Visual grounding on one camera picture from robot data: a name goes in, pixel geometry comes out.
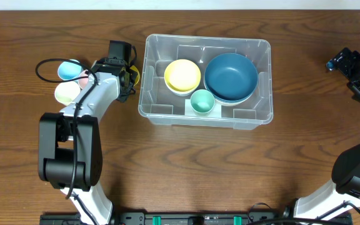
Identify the yellow plastic cup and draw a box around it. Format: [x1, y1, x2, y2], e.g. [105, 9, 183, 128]
[130, 66, 140, 85]

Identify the pink plastic cup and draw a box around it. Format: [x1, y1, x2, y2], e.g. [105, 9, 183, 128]
[77, 70, 89, 89]

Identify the yellow small bowl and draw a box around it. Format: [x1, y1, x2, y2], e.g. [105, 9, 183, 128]
[164, 59, 201, 93]

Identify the white small bowl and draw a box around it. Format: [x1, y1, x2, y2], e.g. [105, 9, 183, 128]
[165, 82, 198, 96]

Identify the green plastic cup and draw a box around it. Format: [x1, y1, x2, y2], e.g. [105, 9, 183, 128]
[190, 89, 216, 114]

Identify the dark blue bowl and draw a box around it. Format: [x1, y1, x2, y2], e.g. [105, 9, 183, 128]
[204, 52, 259, 101]
[204, 79, 258, 103]

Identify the beige bowl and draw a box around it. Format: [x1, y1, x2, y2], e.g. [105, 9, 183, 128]
[204, 81, 252, 106]

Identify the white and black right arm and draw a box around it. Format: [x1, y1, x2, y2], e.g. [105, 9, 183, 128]
[283, 47, 360, 224]

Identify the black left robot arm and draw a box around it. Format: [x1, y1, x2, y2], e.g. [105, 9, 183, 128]
[38, 41, 139, 224]

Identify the clear plastic storage container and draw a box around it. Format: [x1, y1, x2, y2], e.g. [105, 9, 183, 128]
[138, 34, 274, 130]

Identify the light blue plastic cup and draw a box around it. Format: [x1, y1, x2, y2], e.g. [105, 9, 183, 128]
[57, 59, 83, 81]

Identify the white plastic cup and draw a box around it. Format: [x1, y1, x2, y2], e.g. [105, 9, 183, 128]
[54, 81, 81, 106]

